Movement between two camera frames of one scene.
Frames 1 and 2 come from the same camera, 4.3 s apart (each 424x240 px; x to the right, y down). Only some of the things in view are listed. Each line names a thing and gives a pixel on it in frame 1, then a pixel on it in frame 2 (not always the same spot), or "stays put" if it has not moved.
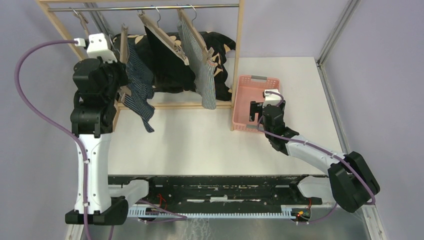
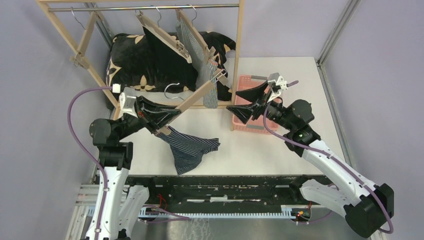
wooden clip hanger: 124,90 to 219,74
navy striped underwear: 141,85 to 187,150
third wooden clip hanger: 206,51 stays put
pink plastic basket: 250,88 stays put
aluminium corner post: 341,24 stays put
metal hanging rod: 106,8 stays put
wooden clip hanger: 83,21 to 80,59
